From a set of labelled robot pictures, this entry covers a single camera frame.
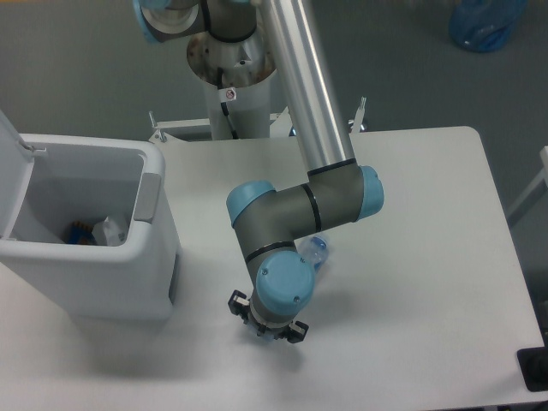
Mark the black device at table edge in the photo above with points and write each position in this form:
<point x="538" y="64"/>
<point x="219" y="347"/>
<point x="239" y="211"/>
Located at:
<point x="533" y="365"/>

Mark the white frame at right edge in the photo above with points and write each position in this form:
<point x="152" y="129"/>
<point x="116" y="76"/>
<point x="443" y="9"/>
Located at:
<point x="530" y="195"/>

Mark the blue plastic bag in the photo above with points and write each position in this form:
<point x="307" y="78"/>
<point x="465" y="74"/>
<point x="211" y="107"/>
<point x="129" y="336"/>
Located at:
<point x="484" y="26"/>

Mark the clear plastic water bottle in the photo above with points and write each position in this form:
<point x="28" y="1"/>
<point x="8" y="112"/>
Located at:
<point x="317" y="250"/>

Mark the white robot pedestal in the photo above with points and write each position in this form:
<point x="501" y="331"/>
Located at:
<point x="236" y="79"/>

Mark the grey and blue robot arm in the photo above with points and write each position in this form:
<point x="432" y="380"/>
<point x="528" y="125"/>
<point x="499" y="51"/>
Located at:
<point x="332" y="188"/>

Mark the white plastic trash can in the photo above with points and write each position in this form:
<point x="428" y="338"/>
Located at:
<point x="86" y="222"/>

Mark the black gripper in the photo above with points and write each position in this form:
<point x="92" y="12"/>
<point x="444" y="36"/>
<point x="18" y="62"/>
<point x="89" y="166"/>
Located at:
<point x="295" y="332"/>

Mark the blue snack wrapper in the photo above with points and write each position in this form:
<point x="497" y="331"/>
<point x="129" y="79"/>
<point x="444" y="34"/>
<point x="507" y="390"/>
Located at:
<point x="80" y="234"/>

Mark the white paper trash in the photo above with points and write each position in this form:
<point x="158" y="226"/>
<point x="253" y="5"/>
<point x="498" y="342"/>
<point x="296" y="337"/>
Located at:
<point x="111" y="232"/>

